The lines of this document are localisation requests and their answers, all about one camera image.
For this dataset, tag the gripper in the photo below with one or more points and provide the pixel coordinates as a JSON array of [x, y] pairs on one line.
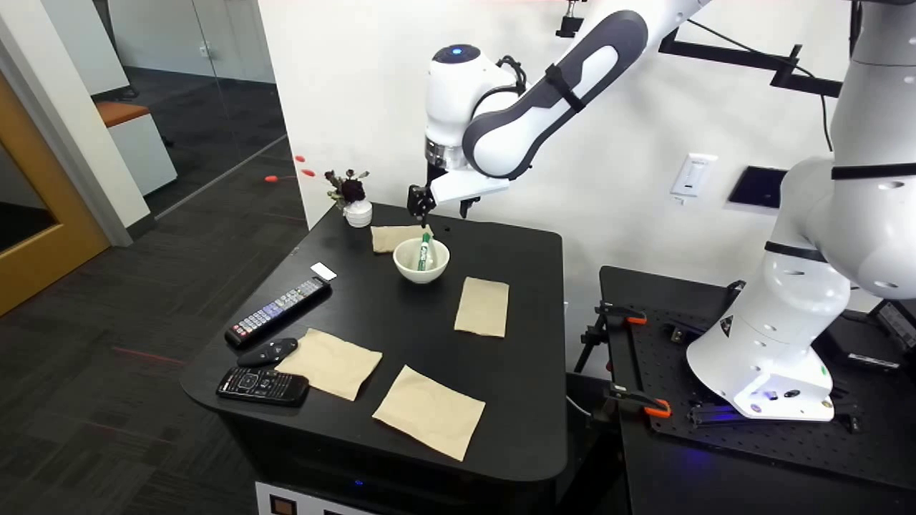
[[436, 175]]

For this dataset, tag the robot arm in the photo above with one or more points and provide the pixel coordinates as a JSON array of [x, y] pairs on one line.
[[801, 343]]

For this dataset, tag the green marker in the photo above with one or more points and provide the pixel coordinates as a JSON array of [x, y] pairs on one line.
[[424, 252]]

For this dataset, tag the white bowl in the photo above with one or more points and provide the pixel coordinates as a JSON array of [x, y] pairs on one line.
[[411, 268]]

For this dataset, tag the brown paper napkin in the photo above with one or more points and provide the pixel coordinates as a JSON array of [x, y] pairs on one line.
[[390, 237], [482, 307], [429, 413], [330, 363]]

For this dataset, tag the white vase with dark flowers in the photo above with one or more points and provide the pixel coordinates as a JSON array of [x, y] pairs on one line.
[[358, 212]]

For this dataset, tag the white card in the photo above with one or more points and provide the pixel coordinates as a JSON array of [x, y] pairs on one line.
[[323, 271]]

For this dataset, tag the long black remote control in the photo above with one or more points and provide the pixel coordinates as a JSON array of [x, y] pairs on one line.
[[275, 312]]

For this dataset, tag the orange and black clamp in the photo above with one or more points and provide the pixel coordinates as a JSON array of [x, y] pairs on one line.
[[644, 404], [621, 313]]

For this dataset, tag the small oval black remote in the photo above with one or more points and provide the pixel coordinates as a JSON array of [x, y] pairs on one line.
[[268, 352]]

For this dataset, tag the wide black remote control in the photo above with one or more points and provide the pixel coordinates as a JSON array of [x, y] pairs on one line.
[[262, 386]]

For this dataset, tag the white bench with orange seat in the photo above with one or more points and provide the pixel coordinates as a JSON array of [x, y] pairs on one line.
[[139, 146]]

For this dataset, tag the white box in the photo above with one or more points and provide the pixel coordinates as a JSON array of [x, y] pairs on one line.
[[300, 502]]

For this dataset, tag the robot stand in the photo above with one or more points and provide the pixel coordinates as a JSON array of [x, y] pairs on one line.
[[715, 458]]

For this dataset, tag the wooden door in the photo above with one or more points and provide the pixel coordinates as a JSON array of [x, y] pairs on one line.
[[50, 250]]

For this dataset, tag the black device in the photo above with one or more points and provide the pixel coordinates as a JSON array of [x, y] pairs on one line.
[[894, 322]]

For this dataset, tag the camera on mount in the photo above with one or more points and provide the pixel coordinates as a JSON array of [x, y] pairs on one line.
[[569, 25]]

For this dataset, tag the white wall switch plate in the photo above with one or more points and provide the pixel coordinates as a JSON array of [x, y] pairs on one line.
[[693, 176]]

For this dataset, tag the black wall panel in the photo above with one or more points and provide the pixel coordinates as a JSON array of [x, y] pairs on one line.
[[757, 187]]

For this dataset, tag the black wall rail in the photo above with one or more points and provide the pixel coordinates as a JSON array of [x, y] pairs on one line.
[[737, 57]]

